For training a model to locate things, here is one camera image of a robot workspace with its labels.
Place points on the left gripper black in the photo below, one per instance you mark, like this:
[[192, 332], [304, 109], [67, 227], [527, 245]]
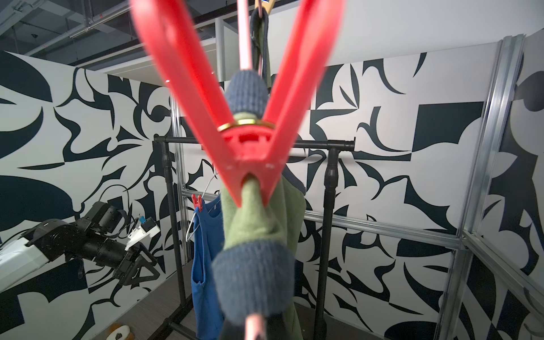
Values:
[[132, 264]]

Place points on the light green tank top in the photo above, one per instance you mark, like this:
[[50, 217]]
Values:
[[262, 217]]

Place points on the beige wooden clothespin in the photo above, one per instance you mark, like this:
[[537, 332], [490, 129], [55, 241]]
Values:
[[264, 5]]

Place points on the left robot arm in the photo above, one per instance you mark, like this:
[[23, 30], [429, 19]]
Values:
[[106, 236]]

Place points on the blue tank top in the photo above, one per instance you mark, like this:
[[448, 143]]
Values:
[[208, 243]]

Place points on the dark green printed tank top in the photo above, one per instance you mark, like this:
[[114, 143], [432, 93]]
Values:
[[259, 28]]

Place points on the brown white round toy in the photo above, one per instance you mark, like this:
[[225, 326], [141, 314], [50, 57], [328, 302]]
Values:
[[120, 332]]

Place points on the red clothespin on blue top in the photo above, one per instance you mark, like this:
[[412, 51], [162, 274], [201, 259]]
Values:
[[197, 201]]

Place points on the black clothes rack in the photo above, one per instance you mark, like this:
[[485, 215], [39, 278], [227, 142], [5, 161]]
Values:
[[334, 147]]

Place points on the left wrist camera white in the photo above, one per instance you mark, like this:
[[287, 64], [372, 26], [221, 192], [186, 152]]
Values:
[[145, 227]]

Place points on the white wire hanger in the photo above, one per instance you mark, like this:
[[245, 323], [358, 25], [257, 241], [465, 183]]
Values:
[[192, 228]]

